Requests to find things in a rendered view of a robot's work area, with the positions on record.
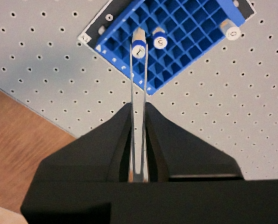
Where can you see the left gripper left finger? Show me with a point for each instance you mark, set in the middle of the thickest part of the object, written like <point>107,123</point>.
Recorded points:
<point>94,155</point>

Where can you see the blue grid rack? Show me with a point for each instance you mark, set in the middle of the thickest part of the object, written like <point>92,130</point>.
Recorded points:
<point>162,68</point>

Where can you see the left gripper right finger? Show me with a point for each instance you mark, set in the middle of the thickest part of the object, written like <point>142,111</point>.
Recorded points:
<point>181,155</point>

